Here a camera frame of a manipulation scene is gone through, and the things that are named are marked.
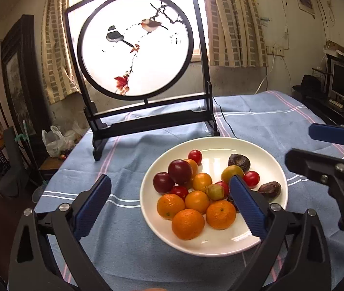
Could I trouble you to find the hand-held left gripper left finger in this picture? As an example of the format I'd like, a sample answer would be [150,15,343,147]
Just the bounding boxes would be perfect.
[8,174,112,291]

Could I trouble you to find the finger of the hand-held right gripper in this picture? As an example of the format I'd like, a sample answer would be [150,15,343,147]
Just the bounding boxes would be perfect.
[285,148,344,232]
[308,122,344,146]

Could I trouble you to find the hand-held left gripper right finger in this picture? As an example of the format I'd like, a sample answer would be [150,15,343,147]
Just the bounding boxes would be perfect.
[229,175,333,291]

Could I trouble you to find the white round plate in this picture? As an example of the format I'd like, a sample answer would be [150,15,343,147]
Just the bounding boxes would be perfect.
[140,137,288,258]

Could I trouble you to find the dark wrinkled passion fruit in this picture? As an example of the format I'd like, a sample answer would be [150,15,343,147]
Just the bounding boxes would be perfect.
[258,181,282,200]
[228,154,251,172]

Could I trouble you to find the blue striped tablecloth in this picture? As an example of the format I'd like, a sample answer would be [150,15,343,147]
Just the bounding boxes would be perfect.
[7,90,344,291]

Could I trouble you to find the greenish small fruit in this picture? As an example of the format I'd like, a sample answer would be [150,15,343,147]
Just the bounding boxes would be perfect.
[206,184,225,201]

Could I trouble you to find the yellow small orange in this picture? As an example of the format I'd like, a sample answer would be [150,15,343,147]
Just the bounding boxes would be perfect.
[221,165,244,184]

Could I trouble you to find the black hat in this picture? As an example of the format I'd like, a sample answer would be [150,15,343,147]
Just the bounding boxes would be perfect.
[292,75,322,97]

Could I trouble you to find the dark red plum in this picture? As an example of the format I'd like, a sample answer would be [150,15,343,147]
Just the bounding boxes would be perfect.
[153,172,175,194]
[168,159,193,185]

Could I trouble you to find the white plastic bag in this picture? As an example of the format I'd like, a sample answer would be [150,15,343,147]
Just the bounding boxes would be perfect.
[42,126,78,158]

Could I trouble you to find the grey chair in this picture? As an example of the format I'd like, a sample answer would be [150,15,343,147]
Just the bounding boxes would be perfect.
[0,127,27,188]

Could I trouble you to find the checked beige curtain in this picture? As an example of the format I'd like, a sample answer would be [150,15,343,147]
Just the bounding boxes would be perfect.
[205,0,269,67]
[40,0,82,104]

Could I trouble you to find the dark framed painting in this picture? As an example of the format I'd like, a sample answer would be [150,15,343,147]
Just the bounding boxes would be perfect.
[1,15,50,137]

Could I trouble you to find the round bird painting table screen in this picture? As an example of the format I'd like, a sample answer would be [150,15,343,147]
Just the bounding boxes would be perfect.
[63,0,220,161]

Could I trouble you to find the white power cable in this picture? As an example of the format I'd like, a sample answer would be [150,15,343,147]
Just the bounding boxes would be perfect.
[255,53,277,94]

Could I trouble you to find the black power cable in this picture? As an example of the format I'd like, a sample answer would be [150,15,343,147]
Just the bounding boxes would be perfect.
[213,97,239,139]

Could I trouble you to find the white wall socket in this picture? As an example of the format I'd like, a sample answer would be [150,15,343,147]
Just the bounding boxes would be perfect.
[266,45,284,57]

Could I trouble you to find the small framed wall picture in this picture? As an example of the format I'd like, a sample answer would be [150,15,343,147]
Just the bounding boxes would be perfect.
[295,0,316,17]

